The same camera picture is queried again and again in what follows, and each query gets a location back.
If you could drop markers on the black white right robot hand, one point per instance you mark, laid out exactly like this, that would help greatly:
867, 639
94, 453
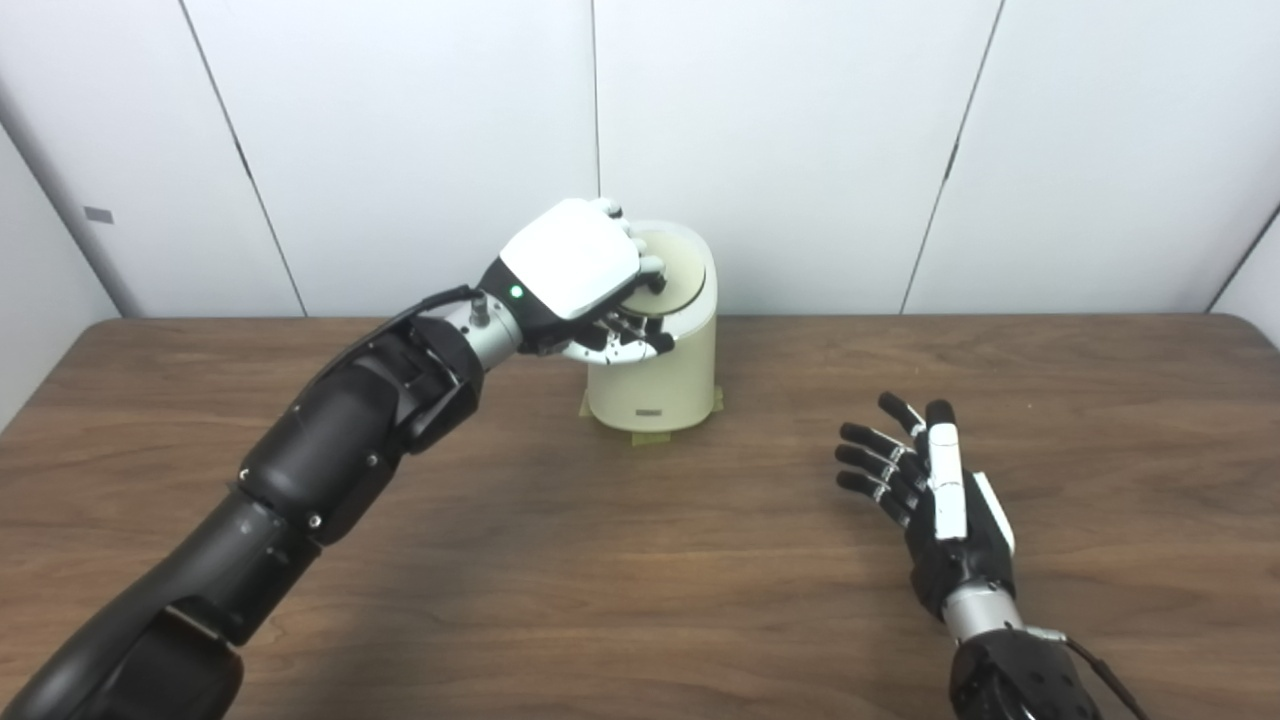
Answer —
950, 540

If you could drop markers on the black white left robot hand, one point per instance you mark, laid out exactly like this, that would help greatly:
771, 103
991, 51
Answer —
570, 260

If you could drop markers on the cream round bin lid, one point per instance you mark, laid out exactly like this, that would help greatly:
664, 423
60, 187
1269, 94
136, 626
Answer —
685, 270

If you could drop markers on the cream-colored round bin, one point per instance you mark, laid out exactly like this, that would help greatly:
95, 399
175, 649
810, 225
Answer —
660, 390

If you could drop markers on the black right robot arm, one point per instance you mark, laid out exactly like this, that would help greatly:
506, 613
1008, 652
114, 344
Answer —
1010, 680

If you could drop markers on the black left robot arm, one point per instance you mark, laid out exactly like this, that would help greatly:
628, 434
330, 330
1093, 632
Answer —
320, 460

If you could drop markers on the small grey wall sticker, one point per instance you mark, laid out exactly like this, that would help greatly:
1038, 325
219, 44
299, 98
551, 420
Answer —
98, 215

